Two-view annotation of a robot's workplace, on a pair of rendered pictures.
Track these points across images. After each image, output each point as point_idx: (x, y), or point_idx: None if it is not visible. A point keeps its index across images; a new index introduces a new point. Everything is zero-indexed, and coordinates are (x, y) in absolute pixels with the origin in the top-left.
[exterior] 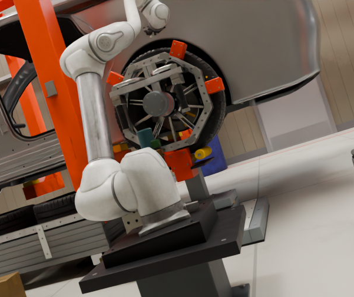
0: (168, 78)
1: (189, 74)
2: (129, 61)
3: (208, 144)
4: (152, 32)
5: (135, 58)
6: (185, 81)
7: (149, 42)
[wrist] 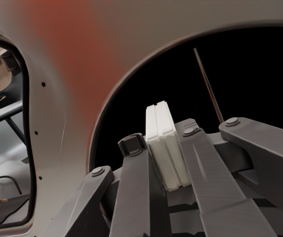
0: (227, 103)
1: None
2: (110, 107)
3: None
4: (177, 165)
5: (128, 88)
6: (278, 112)
7: (167, 49)
